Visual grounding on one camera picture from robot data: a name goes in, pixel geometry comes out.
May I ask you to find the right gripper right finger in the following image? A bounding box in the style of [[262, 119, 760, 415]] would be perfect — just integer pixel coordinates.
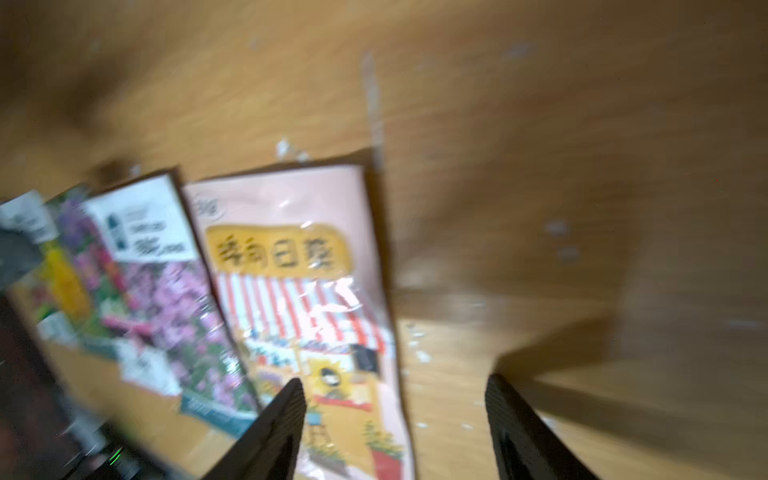
[[485, 374, 597, 480]]

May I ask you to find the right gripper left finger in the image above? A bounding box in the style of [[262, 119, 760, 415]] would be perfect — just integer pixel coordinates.
[[203, 378, 307, 480]]

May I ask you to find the purple flower seed packet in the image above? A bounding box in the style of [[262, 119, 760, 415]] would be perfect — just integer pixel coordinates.
[[49, 173, 258, 438]]

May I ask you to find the pink aster seed packet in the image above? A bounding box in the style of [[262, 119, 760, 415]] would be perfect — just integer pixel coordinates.
[[1, 190, 116, 361]]

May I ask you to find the pink striped shop seed packet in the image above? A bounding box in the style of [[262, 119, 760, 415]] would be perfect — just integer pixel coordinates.
[[184, 164, 415, 479]]

